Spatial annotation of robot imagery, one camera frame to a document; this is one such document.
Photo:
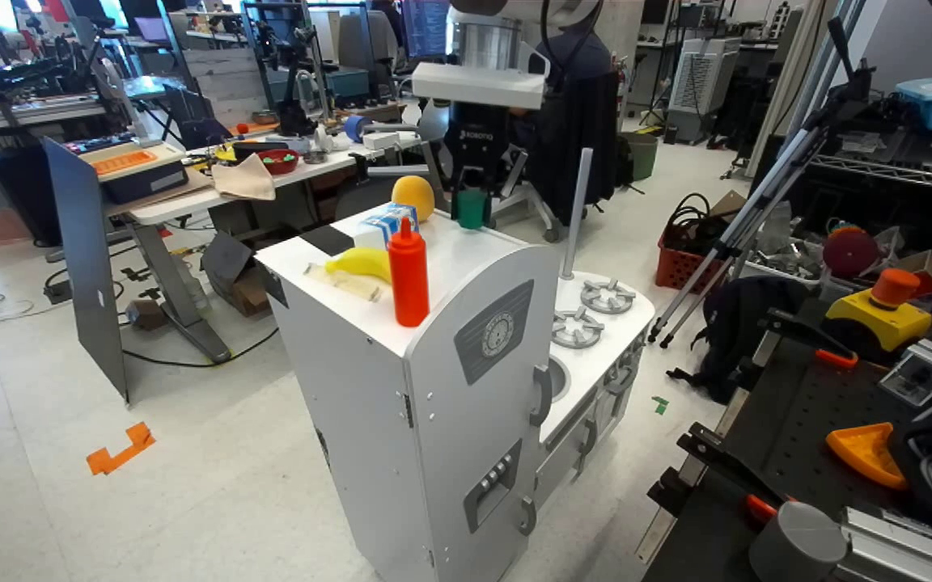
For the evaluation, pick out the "grey cylinder block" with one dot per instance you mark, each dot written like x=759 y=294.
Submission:
x=798 y=545

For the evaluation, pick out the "red ketchup bottle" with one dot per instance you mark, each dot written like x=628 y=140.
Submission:
x=408 y=272

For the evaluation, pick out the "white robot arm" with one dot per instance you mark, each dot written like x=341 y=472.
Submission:
x=493 y=69

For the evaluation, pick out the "black orange clamp near fridge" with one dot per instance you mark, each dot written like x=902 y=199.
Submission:
x=763 y=498

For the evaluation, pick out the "black orange clamp near stove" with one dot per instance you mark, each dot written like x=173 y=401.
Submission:
x=824 y=347

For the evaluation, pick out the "white toy kitchen set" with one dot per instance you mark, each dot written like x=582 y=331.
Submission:
x=447 y=436

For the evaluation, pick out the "orange tape floor marker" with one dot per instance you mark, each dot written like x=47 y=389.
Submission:
x=109 y=461

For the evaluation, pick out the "red bowl on desk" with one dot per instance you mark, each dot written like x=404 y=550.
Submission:
x=278 y=161

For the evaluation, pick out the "white office desk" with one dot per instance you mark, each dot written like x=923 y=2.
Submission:
x=158 y=182

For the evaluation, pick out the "grey pole on stove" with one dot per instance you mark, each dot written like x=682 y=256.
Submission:
x=582 y=170

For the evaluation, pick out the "aluminium extrusion rail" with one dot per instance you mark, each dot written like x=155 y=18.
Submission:
x=889 y=545

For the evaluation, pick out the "blue white toy carton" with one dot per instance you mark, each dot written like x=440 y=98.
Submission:
x=389 y=219

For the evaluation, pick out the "yellow toy banana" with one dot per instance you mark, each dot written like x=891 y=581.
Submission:
x=360 y=259

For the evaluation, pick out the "yellow toy fruit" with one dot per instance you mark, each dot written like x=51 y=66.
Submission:
x=416 y=193

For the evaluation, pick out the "black camera tripod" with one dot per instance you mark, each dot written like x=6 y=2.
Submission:
x=770 y=189

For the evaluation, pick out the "orange triangular plastic piece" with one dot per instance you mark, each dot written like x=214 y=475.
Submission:
x=866 y=449

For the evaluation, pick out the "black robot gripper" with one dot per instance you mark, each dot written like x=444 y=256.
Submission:
x=476 y=138

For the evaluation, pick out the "yellow emergency stop button box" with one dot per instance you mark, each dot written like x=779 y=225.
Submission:
x=883 y=309

